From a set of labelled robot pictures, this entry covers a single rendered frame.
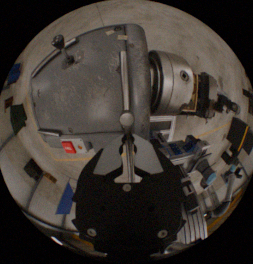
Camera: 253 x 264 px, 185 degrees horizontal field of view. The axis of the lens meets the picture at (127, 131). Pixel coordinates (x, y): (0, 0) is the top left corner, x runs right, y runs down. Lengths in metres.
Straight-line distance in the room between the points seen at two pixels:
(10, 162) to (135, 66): 9.80
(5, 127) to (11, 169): 3.45
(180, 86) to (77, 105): 0.33
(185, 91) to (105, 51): 0.27
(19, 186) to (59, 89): 10.00
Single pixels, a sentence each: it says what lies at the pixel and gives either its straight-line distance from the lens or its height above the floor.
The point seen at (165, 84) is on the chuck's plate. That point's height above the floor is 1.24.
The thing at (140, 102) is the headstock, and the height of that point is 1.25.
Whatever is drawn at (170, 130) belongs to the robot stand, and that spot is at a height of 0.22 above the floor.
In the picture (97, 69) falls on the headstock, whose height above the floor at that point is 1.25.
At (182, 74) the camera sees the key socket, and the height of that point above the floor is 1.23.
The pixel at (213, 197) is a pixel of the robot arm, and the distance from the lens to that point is 0.99.
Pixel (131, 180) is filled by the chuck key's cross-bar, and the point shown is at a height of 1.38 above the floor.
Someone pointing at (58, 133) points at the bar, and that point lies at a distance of 0.35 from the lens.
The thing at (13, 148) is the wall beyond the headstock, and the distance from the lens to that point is 9.71.
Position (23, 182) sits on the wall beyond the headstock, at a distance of 10.07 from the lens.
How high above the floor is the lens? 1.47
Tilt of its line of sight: 62 degrees down
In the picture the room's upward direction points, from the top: 179 degrees counter-clockwise
